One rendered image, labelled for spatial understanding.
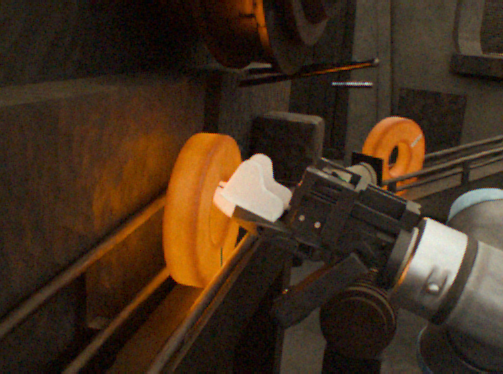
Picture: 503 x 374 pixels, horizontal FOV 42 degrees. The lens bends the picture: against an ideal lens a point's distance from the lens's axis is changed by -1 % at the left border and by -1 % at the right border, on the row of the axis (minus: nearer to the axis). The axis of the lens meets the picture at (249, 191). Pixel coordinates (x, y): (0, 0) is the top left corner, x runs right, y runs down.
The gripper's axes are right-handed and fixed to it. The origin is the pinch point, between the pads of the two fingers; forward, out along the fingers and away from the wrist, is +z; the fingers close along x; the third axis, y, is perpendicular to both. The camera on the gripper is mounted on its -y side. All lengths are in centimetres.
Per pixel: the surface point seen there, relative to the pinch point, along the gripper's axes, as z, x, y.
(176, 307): -1.8, 3.8, -11.6
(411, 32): -2, -287, 21
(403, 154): -18, -69, 0
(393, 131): -14, -63, 4
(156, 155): 6.3, 1.1, 1.5
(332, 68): -3.7, -25.1, 13.8
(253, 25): 2.4, -2.8, 16.9
